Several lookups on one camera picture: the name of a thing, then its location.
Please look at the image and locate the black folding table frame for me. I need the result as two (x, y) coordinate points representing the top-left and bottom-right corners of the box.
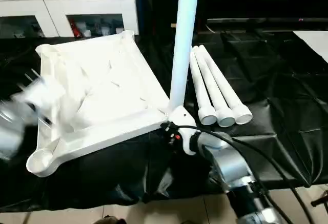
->
(311, 192), (328, 209)

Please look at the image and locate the white plastic table leg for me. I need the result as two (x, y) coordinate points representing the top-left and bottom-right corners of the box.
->
(167, 0), (201, 115)
(189, 49), (218, 126)
(192, 46), (236, 128)
(197, 45), (254, 126)

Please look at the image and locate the white plastic table top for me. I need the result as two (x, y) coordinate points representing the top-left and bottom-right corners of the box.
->
(25, 30), (172, 178)

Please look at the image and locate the white cabinet with glass doors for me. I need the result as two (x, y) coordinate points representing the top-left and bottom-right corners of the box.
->
(0, 0), (141, 39)

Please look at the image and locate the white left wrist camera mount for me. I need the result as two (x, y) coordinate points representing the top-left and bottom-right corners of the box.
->
(14, 77), (65, 116)

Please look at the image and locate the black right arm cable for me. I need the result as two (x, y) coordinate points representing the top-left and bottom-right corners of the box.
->
(176, 125), (316, 224)

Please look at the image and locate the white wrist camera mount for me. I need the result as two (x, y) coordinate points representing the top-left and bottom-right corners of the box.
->
(14, 77), (65, 116)
(168, 105), (203, 156)

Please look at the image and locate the white flat board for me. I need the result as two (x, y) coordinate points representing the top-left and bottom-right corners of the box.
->
(293, 30), (328, 64)

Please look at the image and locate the black plastic mat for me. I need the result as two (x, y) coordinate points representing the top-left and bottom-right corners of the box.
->
(0, 33), (328, 213)

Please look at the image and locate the black flat panel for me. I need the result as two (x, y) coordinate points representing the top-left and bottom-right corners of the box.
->
(206, 17), (328, 30)

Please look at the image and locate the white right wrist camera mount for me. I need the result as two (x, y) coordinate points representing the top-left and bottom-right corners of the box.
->
(168, 105), (203, 156)

